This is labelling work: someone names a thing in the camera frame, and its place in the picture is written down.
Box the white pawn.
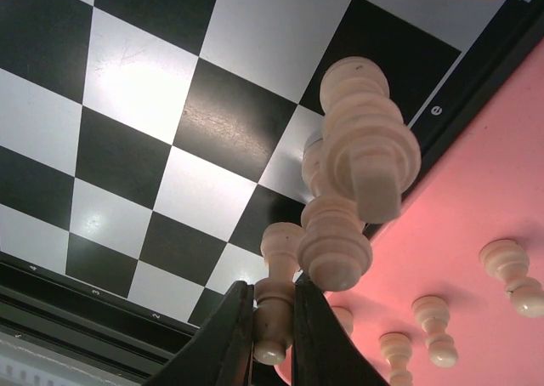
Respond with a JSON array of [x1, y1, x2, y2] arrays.
[[479, 239, 543, 318], [379, 332, 413, 386], [411, 295, 458, 368]]

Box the white king chess piece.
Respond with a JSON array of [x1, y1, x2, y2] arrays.
[[297, 194, 373, 292]]

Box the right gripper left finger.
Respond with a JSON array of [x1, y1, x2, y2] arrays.
[[144, 281, 254, 386]]

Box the pink plastic tray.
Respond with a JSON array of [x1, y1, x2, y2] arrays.
[[327, 46, 543, 385]]

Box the white queen chess piece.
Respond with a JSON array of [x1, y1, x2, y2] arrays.
[[320, 56, 422, 224]]

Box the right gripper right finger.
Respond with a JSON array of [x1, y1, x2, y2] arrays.
[[291, 275, 387, 386]]

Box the black white chess board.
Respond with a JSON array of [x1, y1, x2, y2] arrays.
[[1, 0, 543, 379]]

